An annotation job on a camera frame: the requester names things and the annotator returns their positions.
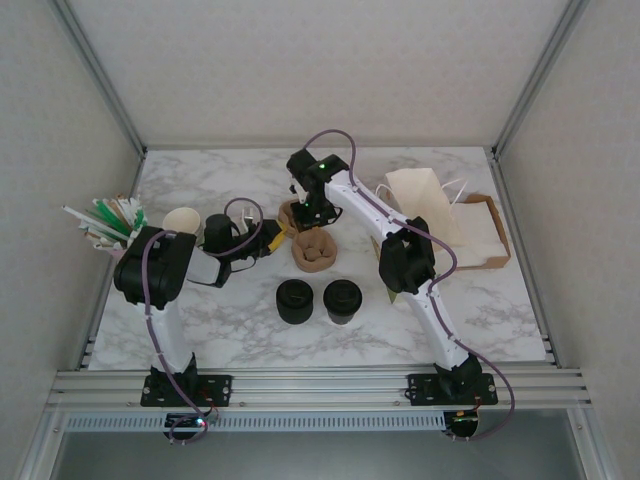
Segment black lidded coffee cup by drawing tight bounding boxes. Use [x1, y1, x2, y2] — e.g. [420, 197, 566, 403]
[322, 278, 363, 327]

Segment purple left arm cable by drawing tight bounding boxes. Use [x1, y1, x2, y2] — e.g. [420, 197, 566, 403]
[142, 198, 265, 446]

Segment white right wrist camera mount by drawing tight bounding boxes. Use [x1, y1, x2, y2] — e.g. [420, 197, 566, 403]
[288, 171, 310, 206]

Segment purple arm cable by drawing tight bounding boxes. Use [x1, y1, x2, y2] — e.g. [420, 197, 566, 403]
[303, 128, 517, 444]
[142, 198, 265, 446]

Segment brown cardboard tray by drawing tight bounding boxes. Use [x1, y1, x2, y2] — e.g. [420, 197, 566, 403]
[439, 193, 512, 272]

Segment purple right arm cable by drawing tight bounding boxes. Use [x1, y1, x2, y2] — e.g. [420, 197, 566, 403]
[303, 128, 517, 444]

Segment white paper bag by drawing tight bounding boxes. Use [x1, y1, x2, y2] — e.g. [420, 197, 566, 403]
[370, 168, 472, 305]

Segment grey slotted cable duct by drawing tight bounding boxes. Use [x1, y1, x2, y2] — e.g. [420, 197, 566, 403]
[64, 412, 446, 432]

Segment black controller board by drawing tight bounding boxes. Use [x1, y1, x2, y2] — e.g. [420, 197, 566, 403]
[446, 409, 482, 442]
[163, 412, 215, 445]

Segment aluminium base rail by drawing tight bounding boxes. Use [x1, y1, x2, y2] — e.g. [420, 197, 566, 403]
[49, 367, 586, 416]

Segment white wrapped straw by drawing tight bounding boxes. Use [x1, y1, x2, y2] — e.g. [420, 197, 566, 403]
[127, 194, 144, 236]
[62, 203, 130, 245]

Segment thin black camera cable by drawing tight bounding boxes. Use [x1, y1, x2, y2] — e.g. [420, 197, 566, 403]
[227, 249, 267, 275]

